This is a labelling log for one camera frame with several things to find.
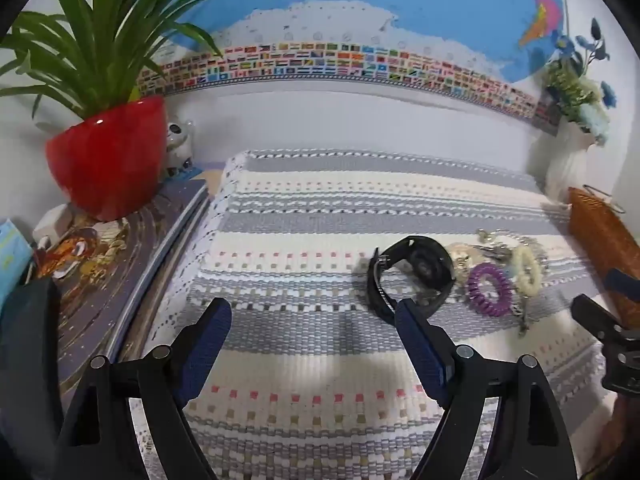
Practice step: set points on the striped woven mat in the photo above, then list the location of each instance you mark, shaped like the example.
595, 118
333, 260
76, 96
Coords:
310, 210

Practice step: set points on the black wristwatch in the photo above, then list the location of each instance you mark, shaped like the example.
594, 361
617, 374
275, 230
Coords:
425, 260

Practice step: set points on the blue and white flower bouquet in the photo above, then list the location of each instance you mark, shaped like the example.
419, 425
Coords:
575, 90

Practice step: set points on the illustrated picture book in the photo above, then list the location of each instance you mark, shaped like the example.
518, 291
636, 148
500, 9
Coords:
125, 260

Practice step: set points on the red plant pot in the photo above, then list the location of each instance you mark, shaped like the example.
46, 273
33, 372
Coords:
110, 160

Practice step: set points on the light blue card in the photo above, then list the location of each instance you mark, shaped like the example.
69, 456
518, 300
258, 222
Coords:
12, 255

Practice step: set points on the white ribbed vase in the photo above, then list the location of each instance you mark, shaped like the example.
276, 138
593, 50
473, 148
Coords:
567, 170

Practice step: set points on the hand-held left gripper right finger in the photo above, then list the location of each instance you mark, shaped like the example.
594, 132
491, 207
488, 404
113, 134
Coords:
420, 345

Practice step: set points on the person's right forearm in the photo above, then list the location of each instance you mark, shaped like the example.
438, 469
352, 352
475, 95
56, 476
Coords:
629, 430

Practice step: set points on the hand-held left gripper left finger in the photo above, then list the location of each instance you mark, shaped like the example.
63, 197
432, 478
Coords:
207, 340

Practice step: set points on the brown wicker basket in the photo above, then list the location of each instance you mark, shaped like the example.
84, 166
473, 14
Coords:
600, 240

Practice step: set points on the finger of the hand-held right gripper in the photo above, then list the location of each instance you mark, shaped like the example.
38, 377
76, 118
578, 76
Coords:
622, 285
595, 315

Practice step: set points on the small white figurine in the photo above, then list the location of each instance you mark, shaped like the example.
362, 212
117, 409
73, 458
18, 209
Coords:
179, 145

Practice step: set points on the white power adapter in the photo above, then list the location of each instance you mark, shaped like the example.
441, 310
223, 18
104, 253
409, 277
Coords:
50, 222

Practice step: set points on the green leafy plant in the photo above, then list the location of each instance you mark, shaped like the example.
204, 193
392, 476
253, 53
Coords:
100, 60

